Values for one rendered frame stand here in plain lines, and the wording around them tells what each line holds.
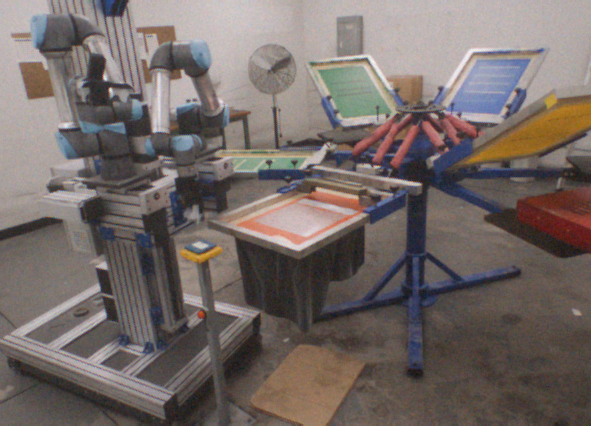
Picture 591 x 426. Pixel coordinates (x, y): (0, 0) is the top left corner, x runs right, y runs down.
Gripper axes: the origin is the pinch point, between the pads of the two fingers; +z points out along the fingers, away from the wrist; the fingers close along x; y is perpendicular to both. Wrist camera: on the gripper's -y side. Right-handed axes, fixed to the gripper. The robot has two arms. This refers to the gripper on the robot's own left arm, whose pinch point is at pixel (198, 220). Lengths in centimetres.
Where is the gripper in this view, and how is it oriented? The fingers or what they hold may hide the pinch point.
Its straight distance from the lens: 205.4
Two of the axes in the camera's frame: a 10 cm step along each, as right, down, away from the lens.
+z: 0.6, 9.3, 3.5
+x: 7.2, 2.0, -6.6
